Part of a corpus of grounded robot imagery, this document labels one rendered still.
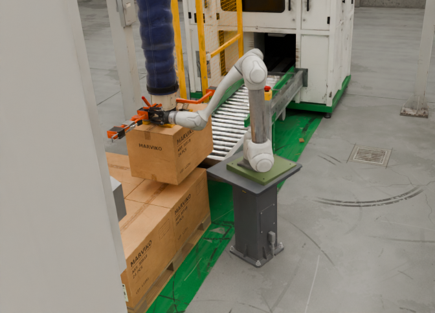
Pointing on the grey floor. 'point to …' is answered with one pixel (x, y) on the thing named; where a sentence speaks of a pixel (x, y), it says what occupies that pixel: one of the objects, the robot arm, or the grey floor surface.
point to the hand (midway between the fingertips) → (144, 114)
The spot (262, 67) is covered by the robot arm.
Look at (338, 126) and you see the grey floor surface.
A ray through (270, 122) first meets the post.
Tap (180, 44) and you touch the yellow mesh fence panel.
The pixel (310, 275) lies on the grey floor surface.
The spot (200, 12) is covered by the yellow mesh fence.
